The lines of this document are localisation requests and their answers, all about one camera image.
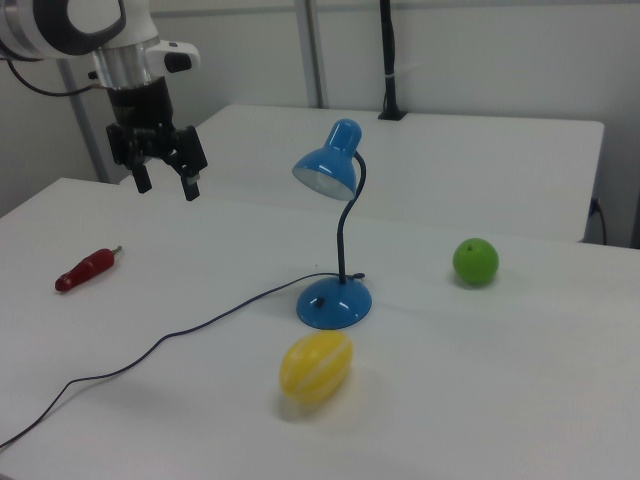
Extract black lamp power cable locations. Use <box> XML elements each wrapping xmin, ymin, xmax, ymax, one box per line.
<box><xmin>0</xmin><ymin>271</ymin><xmax>366</xmax><ymax>450</ymax></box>

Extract black wall plug cable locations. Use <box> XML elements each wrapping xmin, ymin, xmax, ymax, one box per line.
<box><xmin>589</xmin><ymin>196</ymin><xmax>609</xmax><ymax>246</ymax></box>

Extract red chili pepper toy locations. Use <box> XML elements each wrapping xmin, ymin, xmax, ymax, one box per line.
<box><xmin>54</xmin><ymin>245</ymin><xmax>124</xmax><ymax>294</ymax></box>

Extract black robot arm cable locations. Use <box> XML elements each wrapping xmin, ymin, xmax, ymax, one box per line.
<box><xmin>1</xmin><ymin>52</ymin><xmax>109</xmax><ymax>98</ymax></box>

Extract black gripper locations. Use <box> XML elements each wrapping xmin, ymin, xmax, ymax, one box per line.
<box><xmin>105</xmin><ymin>79</ymin><xmax>209</xmax><ymax>203</ymax></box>

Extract yellow striped toy melon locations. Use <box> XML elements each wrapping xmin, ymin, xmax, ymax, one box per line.
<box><xmin>278</xmin><ymin>329</ymin><xmax>355</xmax><ymax>404</ymax></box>

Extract thin grey wall post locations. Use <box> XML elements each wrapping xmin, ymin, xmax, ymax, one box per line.
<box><xmin>58</xmin><ymin>58</ymin><xmax>112</xmax><ymax>184</ymax></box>

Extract wide grey wall post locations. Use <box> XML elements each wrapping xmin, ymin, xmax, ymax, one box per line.
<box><xmin>294</xmin><ymin>0</ymin><xmax>330</xmax><ymax>109</ymax></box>

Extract blue desk lamp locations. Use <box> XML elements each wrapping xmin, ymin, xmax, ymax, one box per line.
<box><xmin>291</xmin><ymin>118</ymin><xmax>374</xmax><ymax>331</ymax></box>

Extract green toy apple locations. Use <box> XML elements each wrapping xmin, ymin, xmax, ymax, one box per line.
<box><xmin>451</xmin><ymin>237</ymin><xmax>500</xmax><ymax>287</ymax></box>

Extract white side table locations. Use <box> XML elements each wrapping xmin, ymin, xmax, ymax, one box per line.
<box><xmin>117</xmin><ymin>103</ymin><xmax>606</xmax><ymax>244</ymax></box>

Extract black clamped pole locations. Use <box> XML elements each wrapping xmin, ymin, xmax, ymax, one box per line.
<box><xmin>377</xmin><ymin>0</ymin><xmax>408</xmax><ymax>122</ymax></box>

